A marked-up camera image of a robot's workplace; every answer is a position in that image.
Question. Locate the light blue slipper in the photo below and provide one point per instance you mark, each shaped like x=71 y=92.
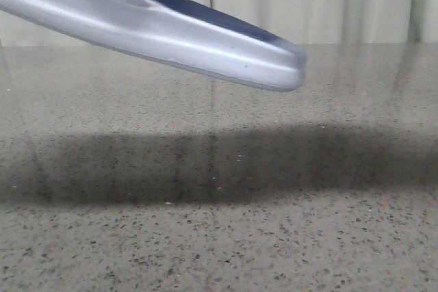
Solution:
x=180 y=33

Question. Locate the pale green curtain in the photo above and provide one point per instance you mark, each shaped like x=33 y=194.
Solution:
x=308 y=1

